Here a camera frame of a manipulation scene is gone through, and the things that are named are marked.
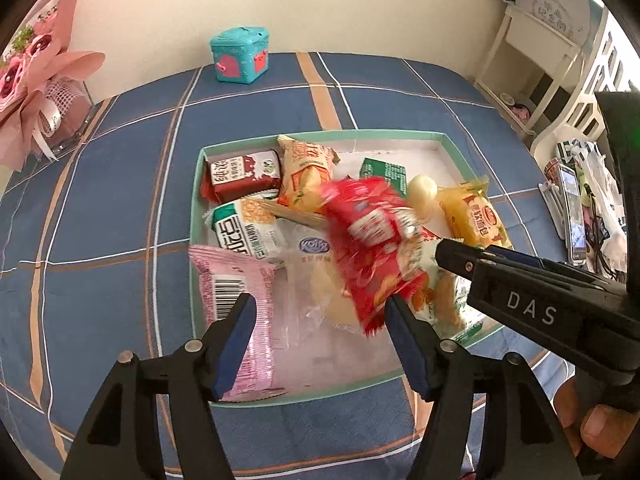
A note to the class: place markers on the teal toy house box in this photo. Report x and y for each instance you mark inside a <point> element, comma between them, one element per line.
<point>240,54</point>

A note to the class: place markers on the blue plaid tablecloth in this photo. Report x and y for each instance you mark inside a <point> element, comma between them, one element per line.
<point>93,247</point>

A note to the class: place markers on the white shelf unit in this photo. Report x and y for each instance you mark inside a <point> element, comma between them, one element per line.
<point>548,61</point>

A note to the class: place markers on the pink flower bouquet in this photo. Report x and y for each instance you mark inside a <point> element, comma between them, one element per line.
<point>38,56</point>

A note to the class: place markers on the orange chips snack packet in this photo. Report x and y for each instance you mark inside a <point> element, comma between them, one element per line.
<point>305,168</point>

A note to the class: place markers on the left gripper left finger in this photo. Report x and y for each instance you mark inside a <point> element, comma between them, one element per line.
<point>119,436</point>

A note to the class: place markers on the white rice cracker packet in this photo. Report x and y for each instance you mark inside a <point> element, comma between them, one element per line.
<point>441,299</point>

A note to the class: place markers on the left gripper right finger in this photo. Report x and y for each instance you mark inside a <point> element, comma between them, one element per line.
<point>410,349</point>

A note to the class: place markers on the clear bread packet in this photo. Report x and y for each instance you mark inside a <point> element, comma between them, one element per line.
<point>315,288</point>

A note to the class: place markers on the red milk candy packet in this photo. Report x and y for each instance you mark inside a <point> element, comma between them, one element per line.
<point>233,177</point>

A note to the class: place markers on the red peanut snack packet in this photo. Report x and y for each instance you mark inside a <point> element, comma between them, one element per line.
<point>377,243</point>

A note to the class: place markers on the green white biscuit packet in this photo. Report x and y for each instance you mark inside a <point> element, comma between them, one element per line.
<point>245,227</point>

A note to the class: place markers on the yellow cake packet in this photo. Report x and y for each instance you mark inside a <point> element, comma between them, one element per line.
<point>470,215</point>

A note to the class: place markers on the pink snack packet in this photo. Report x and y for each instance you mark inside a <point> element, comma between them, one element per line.
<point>236,295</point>

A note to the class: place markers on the pile of items on chair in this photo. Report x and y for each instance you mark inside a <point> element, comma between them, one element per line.
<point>586,208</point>

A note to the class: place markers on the right hand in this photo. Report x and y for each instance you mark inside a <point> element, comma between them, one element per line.
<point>603,429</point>

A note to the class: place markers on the teal rimmed white tray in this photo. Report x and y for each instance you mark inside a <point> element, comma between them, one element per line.
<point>307,343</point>

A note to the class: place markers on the green snack box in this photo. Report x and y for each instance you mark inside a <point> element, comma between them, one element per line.
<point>394,175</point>

